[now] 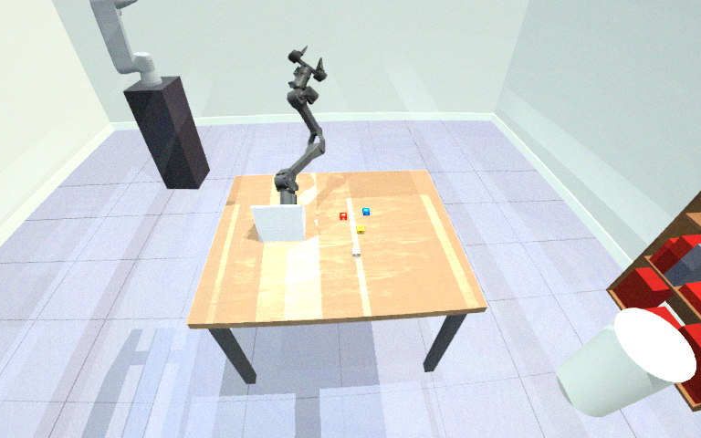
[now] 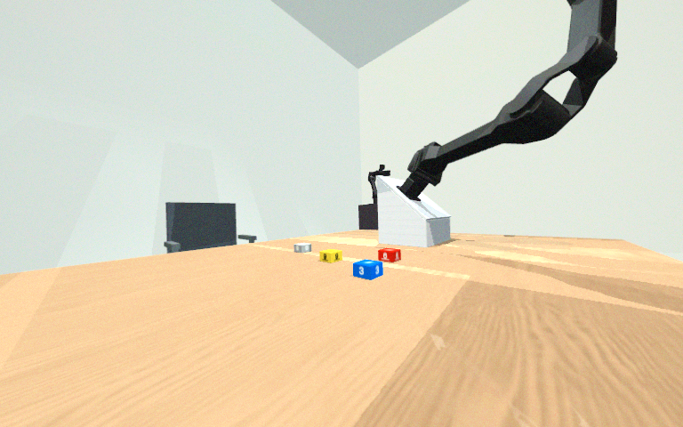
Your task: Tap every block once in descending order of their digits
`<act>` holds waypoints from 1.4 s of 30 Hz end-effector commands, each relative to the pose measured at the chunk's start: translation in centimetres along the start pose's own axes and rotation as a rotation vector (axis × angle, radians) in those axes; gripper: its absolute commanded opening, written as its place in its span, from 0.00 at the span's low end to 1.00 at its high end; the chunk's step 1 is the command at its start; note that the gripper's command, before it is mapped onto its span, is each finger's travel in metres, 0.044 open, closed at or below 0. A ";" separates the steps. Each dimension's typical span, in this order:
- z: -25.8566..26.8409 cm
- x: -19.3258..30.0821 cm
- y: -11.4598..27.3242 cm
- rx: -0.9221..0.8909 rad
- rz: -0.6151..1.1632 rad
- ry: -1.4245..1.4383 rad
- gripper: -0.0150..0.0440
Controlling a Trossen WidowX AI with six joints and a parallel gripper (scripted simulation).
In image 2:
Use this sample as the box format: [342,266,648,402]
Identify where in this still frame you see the blue block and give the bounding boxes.
[353,260,383,280]

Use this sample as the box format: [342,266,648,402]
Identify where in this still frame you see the red block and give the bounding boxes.
[378,248,401,262]

